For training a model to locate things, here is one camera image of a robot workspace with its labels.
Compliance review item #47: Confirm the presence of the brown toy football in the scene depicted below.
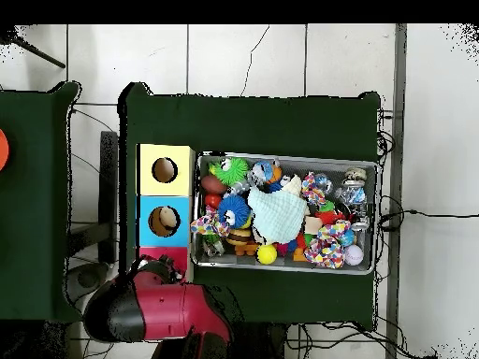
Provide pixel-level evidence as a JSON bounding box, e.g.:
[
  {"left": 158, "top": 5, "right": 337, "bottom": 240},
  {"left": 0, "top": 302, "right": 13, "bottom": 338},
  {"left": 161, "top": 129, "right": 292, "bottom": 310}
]
[{"left": 200, "top": 174, "right": 228, "bottom": 194}]

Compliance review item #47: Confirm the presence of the light blue waffle cloth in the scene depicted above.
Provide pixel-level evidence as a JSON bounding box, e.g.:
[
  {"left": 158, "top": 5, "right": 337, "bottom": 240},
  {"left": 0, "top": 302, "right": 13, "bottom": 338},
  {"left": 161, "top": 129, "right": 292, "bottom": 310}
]
[{"left": 246, "top": 185, "right": 310, "bottom": 245}]

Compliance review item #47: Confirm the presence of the cream waffle cloth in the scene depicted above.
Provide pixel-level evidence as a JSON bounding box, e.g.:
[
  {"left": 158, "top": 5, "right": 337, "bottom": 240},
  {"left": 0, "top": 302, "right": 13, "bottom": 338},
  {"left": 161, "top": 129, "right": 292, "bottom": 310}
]
[{"left": 280, "top": 173, "right": 304, "bottom": 197}]

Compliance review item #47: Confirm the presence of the colourful dot print cloth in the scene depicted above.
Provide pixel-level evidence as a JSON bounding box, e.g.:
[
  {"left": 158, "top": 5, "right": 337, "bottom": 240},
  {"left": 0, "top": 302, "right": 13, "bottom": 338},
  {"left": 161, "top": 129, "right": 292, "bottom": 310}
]
[
  {"left": 303, "top": 219, "right": 353, "bottom": 269},
  {"left": 190, "top": 207, "right": 230, "bottom": 237}
]

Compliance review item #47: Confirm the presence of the wooden box with three holes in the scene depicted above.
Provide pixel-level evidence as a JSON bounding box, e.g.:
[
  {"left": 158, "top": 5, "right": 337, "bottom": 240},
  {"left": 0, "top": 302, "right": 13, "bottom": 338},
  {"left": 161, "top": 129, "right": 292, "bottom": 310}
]
[{"left": 135, "top": 143, "right": 196, "bottom": 283}]

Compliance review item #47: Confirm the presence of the large blue fuzzy eyed ball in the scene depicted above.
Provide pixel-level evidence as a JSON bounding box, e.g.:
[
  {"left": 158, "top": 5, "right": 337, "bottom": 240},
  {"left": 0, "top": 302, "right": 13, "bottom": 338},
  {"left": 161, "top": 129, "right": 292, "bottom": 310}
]
[{"left": 217, "top": 194, "right": 251, "bottom": 228}]

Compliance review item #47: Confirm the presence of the green spiky puffer ball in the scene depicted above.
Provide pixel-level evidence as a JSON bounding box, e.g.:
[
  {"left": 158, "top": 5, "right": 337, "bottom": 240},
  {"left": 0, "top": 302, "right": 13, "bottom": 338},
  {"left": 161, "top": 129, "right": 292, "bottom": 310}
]
[{"left": 208, "top": 156, "right": 250, "bottom": 187}]

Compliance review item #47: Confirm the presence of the toy hamburger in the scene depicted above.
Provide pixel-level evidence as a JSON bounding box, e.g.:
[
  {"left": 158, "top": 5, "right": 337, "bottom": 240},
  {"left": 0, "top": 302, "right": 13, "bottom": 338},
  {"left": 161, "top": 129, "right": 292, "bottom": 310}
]
[{"left": 225, "top": 227, "right": 253, "bottom": 247}]

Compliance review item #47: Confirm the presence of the yellow tennis ball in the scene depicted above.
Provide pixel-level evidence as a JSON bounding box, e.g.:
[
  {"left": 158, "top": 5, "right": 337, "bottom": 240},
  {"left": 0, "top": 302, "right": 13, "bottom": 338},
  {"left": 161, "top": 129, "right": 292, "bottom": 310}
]
[{"left": 256, "top": 243, "right": 278, "bottom": 266}]

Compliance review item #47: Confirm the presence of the dark green table cloth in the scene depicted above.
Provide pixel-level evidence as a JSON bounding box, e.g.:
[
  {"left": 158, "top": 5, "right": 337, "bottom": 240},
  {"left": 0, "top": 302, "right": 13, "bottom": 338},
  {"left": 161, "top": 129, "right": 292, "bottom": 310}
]
[
  {"left": 0, "top": 81, "right": 84, "bottom": 323},
  {"left": 118, "top": 82, "right": 382, "bottom": 329}
]

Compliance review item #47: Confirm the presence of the white baseball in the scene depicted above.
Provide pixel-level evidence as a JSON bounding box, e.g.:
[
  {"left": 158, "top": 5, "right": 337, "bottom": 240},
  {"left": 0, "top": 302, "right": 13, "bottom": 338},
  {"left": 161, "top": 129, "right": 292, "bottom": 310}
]
[{"left": 342, "top": 244, "right": 365, "bottom": 266}]

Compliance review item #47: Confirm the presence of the black panel stand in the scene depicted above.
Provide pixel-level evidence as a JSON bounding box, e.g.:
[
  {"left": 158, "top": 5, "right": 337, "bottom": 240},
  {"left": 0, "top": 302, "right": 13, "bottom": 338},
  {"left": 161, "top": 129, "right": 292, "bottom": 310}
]
[{"left": 98, "top": 130, "right": 119, "bottom": 265}]

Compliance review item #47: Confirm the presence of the grey round base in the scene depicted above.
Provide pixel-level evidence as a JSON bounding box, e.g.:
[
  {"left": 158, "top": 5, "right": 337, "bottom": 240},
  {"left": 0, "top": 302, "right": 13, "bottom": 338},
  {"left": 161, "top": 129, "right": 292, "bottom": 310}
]
[{"left": 66, "top": 261, "right": 113, "bottom": 304}]

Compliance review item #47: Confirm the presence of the orange disc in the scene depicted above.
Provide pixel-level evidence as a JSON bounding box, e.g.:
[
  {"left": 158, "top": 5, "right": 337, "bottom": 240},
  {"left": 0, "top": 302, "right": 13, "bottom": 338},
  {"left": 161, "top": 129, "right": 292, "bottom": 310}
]
[{"left": 0, "top": 128, "right": 10, "bottom": 172}]

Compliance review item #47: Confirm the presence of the black tripod leg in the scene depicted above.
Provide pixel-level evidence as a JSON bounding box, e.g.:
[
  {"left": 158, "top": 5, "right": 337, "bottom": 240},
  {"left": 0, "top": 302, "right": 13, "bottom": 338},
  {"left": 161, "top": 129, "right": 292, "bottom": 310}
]
[{"left": 0, "top": 25, "right": 66, "bottom": 69}]

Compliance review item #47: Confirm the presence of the metal wire mesh bin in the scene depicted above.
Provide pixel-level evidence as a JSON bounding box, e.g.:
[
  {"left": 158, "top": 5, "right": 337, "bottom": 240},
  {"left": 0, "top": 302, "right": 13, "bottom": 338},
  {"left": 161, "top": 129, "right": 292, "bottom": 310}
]
[{"left": 192, "top": 151, "right": 379, "bottom": 276}]

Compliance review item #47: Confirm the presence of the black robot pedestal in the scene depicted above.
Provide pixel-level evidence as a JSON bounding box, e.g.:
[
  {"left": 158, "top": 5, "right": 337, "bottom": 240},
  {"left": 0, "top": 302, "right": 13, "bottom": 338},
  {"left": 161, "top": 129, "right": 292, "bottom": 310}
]
[{"left": 231, "top": 322, "right": 287, "bottom": 359}]

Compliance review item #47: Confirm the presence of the black power cable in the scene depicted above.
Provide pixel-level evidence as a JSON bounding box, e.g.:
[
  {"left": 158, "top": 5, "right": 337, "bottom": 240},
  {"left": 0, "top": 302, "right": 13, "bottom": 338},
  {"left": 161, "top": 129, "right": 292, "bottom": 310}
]
[{"left": 379, "top": 208, "right": 479, "bottom": 230}]

